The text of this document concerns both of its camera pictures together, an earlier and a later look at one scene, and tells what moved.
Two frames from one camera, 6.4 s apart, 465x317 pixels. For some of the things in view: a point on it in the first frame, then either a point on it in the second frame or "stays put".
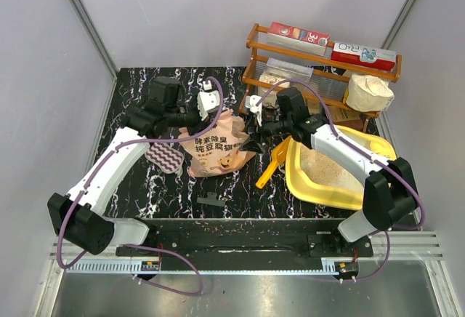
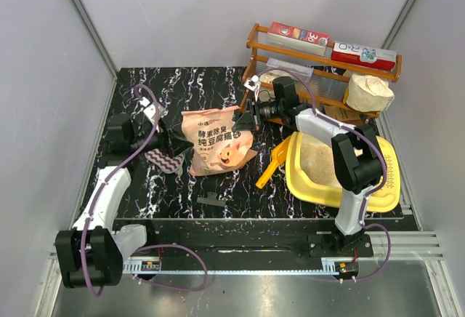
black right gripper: [252, 146] to [249, 121]
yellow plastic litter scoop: [279, 153] stays put
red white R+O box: [365, 56] stays put
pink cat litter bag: [219, 151] stays put
